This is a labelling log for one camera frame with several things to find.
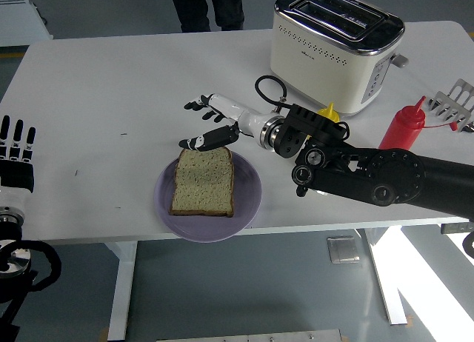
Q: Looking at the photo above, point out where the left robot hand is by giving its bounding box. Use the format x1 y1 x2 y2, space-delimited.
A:
0 115 37 210

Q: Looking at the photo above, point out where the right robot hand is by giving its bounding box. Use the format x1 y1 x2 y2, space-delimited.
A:
178 93 277 152

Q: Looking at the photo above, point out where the purple round plate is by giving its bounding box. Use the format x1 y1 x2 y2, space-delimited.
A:
153 151 263 244

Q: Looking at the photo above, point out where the bread slice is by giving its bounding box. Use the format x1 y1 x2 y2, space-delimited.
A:
169 147 236 218

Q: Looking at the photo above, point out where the cream two-slot toaster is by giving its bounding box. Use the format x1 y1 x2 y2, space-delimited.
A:
269 0 410 117

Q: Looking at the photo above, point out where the yellow squeeze bottle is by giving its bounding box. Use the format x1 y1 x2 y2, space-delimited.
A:
315 102 341 125

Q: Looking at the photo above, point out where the person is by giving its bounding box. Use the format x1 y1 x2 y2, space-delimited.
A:
168 0 245 33

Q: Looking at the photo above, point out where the white cabinet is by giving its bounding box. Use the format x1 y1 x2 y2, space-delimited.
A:
0 0 55 47

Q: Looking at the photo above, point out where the red squeeze bottle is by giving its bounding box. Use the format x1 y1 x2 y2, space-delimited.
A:
378 95 458 151

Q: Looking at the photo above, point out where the white table leg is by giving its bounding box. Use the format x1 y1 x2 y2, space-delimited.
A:
357 227 414 326
107 241 138 341

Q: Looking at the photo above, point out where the metal floor socket cover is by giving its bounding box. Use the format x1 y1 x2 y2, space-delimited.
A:
326 235 361 264

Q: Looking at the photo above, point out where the metal toast rack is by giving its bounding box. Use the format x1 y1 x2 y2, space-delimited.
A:
428 78 474 134

